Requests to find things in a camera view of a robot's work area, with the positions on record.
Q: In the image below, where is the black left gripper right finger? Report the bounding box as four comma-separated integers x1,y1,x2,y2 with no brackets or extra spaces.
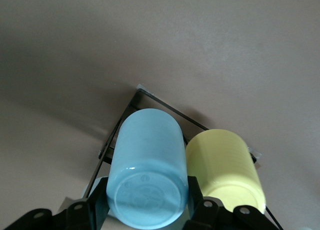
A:
183,176,282,230

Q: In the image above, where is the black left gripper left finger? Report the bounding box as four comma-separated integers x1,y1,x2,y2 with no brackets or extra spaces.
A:
2,177,112,230

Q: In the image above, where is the light blue cup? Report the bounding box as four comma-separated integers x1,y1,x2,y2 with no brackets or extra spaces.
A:
106,108,189,230

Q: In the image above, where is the black metal cup rack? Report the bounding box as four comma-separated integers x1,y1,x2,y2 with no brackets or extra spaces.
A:
84,88,285,230

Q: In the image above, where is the yellow cup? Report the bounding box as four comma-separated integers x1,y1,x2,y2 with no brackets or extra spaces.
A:
185,129,267,215

